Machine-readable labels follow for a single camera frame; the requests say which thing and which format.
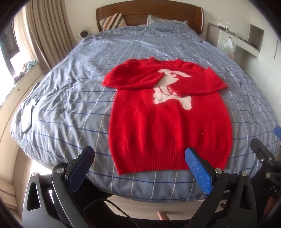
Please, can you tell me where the blue plaid pillow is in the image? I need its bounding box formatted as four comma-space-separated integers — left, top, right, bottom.
147, 14, 189, 30

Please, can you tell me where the beige curtain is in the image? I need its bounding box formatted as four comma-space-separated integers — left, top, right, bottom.
13, 0, 76, 73

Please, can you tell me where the red knit sweater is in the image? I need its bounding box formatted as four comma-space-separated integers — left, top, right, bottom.
102, 57, 233, 175

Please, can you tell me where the grey folded cloth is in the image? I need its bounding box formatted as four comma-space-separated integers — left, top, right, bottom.
21, 95, 40, 134

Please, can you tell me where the white plastic bag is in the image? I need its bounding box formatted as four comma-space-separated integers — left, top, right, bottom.
221, 37, 235, 59

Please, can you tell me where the wooden headboard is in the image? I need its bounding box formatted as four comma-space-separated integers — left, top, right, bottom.
96, 5, 204, 35

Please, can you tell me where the white built-in desk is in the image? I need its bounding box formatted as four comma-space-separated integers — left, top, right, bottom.
206, 21, 265, 59

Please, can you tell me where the window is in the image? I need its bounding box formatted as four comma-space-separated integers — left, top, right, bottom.
0, 22, 21, 73

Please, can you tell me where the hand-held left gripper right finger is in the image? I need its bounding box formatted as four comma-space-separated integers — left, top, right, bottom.
185, 147, 257, 228

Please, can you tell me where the striped pillow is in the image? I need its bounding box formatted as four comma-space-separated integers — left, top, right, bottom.
99, 12, 126, 31

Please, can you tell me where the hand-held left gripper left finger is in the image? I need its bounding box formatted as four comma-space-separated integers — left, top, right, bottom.
22, 146, 95, 228

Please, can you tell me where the blue plaid duvet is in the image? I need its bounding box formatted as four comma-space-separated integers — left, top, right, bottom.
11, 21, 281, 201

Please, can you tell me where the black cable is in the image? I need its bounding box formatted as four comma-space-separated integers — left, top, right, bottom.
84, 198, 141, 228

